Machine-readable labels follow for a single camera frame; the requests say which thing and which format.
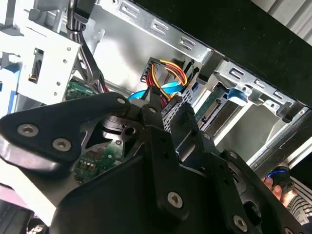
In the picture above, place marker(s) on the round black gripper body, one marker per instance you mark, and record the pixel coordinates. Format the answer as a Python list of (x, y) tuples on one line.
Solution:
[(109, 207)]

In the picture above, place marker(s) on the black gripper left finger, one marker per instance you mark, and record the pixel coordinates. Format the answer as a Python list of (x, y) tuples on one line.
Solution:
[(61, 124)]

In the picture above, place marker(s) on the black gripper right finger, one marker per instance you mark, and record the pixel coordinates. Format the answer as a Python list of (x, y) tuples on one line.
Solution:
[(219, 178)]

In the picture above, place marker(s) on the round black blue-ringed tool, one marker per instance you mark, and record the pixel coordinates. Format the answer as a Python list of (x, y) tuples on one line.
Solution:
[(282, 175)]

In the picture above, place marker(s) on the hard disk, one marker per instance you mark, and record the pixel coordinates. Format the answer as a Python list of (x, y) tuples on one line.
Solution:
[(214, 109)]

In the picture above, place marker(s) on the person's bare hand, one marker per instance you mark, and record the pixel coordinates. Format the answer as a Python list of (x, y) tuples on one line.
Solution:
[(280, 193)]

